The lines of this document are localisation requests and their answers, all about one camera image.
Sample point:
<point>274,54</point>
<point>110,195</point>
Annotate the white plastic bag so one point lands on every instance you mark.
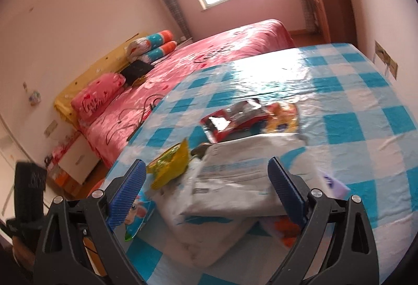
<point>202,239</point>

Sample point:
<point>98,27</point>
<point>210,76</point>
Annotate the orange yellow snack packet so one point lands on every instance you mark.
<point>282,117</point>

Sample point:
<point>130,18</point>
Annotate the white wet wipes pack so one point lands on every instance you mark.
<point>235,167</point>

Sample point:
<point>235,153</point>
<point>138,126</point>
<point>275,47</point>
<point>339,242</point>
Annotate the red snack wrapper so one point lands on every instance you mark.
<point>228,121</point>

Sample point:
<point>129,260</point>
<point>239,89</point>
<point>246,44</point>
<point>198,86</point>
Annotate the blue cartoon snack bag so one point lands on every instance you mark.
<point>138,213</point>

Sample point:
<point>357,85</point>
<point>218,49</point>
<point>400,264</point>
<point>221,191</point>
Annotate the yellow green snack bag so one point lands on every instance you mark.
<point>169,164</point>

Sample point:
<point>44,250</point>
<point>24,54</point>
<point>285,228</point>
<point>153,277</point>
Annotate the wall socket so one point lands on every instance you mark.
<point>50,129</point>

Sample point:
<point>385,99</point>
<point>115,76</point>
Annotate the white packet with orange print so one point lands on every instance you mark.
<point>284,234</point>

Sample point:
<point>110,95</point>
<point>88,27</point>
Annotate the standing air conditioner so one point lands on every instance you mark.
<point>166,1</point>

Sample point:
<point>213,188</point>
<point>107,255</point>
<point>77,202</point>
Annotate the striped colourful bolster pillows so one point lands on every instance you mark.
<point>156,38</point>

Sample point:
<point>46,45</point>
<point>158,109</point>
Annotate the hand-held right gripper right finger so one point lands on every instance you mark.
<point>287,193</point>

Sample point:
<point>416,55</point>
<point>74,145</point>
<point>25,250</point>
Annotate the blue white checked tablecloth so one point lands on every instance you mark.
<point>359,125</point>

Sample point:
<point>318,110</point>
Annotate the yellowed wall plate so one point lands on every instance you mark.
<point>385,58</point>

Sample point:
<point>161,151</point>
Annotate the pink pillow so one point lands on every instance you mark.
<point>98,94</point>

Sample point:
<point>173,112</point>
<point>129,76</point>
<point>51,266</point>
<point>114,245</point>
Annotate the orange teal rolled quilt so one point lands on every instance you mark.
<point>163,49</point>

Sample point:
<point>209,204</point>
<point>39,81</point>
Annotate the small wall sticker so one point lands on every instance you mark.
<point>34,99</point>

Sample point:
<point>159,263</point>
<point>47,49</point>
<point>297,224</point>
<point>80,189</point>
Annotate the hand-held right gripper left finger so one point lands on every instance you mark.
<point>129,193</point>

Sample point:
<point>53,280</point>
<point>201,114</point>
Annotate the white nightstand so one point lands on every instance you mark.
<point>78,157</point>

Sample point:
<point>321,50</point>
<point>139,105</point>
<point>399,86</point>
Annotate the purple tissue packet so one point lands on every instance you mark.
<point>334,185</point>

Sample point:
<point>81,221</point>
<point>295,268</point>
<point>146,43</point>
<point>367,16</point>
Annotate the bed with pink sheet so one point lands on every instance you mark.
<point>202,53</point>

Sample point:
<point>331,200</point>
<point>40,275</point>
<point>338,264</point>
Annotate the black cushion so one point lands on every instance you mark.
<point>135,71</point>

